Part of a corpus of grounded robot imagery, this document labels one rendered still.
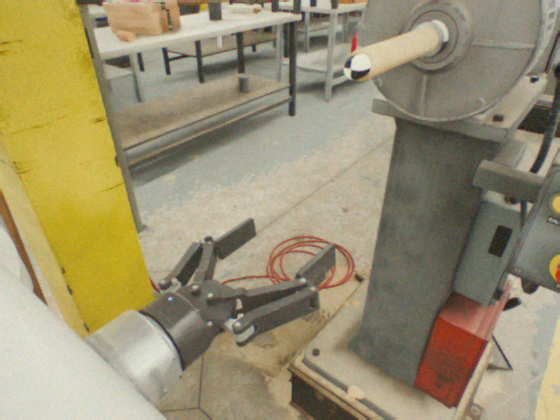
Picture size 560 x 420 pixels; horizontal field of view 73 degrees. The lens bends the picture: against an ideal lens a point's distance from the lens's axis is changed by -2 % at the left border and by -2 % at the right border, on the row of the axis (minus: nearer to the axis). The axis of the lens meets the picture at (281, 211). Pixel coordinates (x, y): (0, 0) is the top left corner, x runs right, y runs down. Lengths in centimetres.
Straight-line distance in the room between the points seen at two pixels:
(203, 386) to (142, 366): 123
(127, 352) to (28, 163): 88
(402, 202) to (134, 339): 69
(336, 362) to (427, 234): 55
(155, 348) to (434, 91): 51
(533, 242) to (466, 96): 24
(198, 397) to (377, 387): 67
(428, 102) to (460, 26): 12
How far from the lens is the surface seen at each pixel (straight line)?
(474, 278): 100
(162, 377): 38
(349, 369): 128
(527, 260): 69
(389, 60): 45
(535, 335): 201
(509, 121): 74
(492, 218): 90
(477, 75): 62
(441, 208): 89
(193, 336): 39
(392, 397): 125
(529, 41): 61
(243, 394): 156
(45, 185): 123
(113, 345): 37
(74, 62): 119
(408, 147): 86
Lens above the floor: 135
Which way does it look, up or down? 34 degrees down
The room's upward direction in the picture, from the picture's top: straight up
